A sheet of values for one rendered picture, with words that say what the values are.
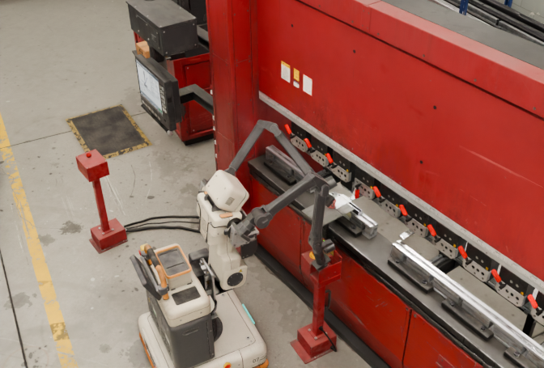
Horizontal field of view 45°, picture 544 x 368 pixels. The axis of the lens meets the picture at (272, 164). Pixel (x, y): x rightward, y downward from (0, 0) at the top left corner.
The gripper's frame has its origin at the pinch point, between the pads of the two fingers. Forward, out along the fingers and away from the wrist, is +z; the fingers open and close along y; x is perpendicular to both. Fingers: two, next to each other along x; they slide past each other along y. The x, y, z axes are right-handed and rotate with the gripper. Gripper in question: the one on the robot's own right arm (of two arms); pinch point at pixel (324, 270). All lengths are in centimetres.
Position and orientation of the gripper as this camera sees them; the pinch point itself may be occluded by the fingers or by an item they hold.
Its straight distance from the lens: 394.0
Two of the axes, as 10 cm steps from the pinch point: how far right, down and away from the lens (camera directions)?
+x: -5.0, -5.1, 7.0
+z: 2.4, 7.0, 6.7
